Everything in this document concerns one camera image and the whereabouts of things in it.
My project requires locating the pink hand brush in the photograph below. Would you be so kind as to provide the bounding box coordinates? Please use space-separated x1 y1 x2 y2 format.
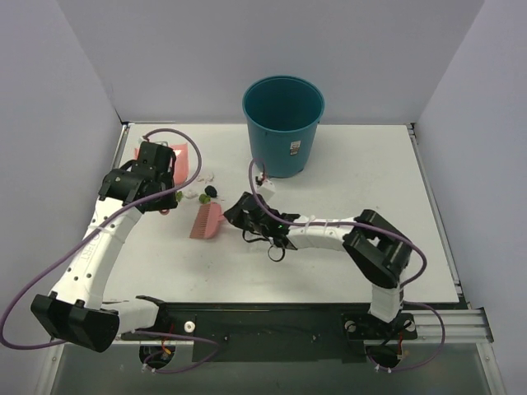
189 202 225 239

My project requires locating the pink dustpan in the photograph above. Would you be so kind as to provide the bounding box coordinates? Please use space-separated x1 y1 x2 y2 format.
133 142 193 215

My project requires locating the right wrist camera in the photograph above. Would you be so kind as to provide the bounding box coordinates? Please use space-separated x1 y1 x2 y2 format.
254 176 276 202

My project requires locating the teal plastic bucket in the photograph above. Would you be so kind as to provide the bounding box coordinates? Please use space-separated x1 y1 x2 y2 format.
242 75 324 179

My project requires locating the white paper scrap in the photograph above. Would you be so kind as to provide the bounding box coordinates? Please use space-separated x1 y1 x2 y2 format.
184 189 199 199

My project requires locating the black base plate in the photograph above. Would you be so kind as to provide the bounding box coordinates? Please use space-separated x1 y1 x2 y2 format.
124 303 417 362

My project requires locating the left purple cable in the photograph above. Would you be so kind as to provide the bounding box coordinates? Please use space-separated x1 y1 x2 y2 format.
0 128 223 375

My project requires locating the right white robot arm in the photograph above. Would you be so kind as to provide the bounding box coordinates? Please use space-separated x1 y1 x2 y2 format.
224 192 412 337

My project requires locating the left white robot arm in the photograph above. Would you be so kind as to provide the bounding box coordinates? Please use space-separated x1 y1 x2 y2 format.
30 141 177 352

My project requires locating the black round paper scrap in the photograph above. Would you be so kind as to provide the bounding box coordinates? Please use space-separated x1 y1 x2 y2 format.
204 185 218 198

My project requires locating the cream paper scrap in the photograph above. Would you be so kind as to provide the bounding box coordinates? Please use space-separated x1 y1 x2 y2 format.
196 172 215 184

